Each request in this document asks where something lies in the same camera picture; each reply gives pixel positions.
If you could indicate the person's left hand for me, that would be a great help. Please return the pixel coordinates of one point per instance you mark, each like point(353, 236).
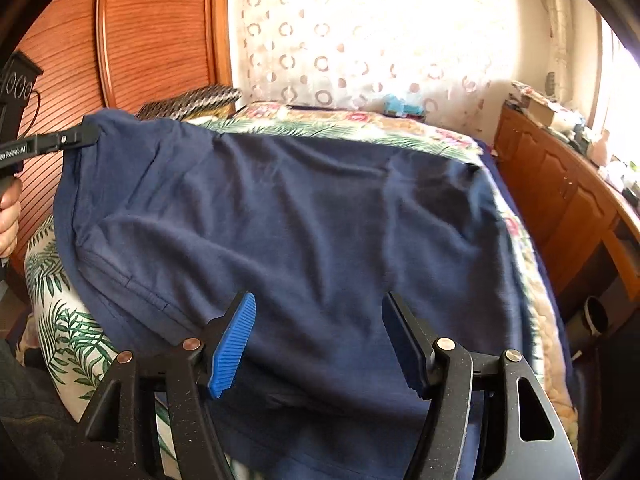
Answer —
point(7, 220)

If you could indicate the floral leaf print bedspread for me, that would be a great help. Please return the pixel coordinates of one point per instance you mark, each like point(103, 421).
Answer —
point(70, 330)

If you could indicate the navy t-shirt with orange print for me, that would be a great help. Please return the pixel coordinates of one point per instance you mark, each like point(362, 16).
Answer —
point(300, 235)

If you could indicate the white jar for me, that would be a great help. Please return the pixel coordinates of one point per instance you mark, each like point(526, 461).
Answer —
point(567, 122)

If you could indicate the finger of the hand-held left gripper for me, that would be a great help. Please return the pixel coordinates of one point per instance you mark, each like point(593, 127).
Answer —
point(60, 140)

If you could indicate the white curtain with circle pattern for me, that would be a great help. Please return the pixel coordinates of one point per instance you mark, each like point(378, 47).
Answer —
point(350, 35)

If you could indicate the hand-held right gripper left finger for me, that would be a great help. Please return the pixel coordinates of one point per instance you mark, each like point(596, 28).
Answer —
point(235, 340)

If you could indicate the cardboard box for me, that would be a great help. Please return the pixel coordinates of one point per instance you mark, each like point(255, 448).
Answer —
point(545, 112)

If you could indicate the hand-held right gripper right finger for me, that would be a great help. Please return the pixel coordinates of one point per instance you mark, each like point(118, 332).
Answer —
point(400, 330)

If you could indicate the floral patterned paper bundle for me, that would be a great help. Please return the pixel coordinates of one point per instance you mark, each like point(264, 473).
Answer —
point(525, 91)

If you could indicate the person's dark clothed leg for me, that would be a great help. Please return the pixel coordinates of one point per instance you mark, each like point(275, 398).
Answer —
point(30, 410)

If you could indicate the grey round bin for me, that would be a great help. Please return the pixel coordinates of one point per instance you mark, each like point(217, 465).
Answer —
point(590, 325)

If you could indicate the teal packet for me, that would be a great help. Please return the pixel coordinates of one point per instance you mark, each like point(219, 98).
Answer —
point(402, 107)

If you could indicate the wooden sideboard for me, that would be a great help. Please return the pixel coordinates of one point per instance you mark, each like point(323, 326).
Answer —
point(550, 185)

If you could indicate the wooden louvered wardrobe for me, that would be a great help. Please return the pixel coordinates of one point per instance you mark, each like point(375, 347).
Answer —
point(150, 35)

